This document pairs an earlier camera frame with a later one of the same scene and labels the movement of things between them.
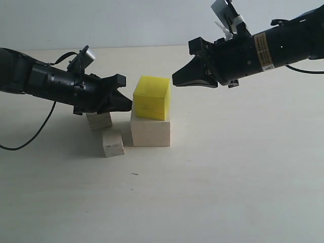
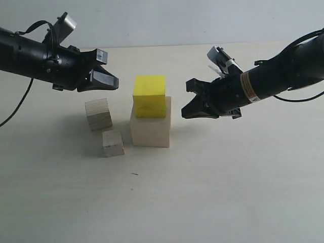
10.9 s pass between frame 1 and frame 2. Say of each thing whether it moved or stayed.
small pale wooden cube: stayed
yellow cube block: moved
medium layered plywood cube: stayed
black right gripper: moved
